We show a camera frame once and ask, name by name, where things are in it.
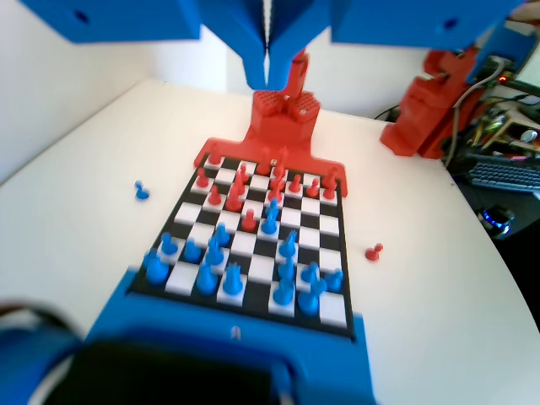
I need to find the computer monitor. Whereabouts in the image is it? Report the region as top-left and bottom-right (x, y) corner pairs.
(502, 40), (540, 93)

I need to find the person's hand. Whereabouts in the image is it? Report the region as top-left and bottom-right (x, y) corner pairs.
(508, 1), (540, 24)

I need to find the black and white chessboard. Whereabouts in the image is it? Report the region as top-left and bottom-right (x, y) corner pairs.
(128, 152), (355, 339)

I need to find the blue chess knight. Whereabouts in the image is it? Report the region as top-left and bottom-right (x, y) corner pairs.
(260, 206), (281, 236)
(278, 230), (300, 259)

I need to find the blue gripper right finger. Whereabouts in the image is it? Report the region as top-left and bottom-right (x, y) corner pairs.
(267, 0), (524, 92)

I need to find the blue chess queen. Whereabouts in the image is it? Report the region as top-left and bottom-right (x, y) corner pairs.
(221, 262), (244, 297)

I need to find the green circuit board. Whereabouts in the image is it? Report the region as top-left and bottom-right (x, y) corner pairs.
(484, 57), (516, 84)

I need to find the blue circuit board holder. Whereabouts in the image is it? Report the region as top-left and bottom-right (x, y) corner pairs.
(466, 19), (540, 82)

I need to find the black keyboard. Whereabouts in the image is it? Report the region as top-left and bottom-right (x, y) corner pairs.
(466, 158), (540, 194)

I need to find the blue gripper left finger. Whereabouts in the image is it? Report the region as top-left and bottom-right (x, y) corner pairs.
(19, 0), (269, 92)

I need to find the black mouse with blue light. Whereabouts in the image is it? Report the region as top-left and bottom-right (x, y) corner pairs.
(479, 205), (516, 240)

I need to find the black cable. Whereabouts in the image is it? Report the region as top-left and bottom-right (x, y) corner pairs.
(373, 104), (402, 124)

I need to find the wooden desk shelf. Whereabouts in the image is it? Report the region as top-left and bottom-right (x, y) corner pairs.
(480, 94), (540, 154)

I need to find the blue chess rook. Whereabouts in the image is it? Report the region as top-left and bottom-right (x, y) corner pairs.
(272, 280), (296, 306)
(143, 251), (170, 286)

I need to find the blue chess bishop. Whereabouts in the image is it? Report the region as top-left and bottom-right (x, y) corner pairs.
(205, 235), (224, 267)
(196, 261), (220, 295)

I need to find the grey cable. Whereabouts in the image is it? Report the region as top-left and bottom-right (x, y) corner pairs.
(445, 72), (504, 166)

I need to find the blue base plate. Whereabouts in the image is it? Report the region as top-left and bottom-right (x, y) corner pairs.
(82, 265), (379, 405)

